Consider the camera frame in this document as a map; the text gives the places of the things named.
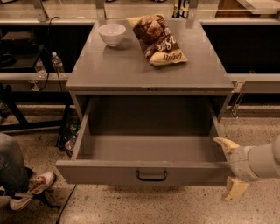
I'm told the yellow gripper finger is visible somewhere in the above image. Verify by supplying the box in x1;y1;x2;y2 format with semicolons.
213;137;239;154
223;176;249;201

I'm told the white ceramic bowl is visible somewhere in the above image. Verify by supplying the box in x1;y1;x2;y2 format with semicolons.
98;24;126;47

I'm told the black floor cable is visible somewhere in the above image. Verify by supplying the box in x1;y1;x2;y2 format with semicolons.
55;184;77;224

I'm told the grey metal drawer cabinet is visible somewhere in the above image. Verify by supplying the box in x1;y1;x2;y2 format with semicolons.
66;18;235;123

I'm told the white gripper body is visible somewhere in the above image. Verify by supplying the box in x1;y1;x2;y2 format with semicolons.
229;146;260;182

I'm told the grey top drawer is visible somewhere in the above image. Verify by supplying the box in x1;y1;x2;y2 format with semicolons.
56;95;230;186

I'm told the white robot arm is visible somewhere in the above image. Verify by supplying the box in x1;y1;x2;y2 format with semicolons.
213;136;280;201

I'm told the clear plastic water bottle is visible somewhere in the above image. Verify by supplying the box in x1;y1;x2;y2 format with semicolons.
52;52;65;74

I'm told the blue jeans leg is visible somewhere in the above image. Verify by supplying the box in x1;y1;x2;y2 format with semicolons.
0;133;29;193

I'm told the black metal stand frame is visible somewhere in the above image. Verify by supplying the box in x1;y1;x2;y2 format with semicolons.
0;84;73;148

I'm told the brown chip bag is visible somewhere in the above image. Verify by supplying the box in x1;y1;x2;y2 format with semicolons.
127;14;188;67

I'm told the bin with trash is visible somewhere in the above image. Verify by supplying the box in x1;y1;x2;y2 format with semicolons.
57;122;81;157

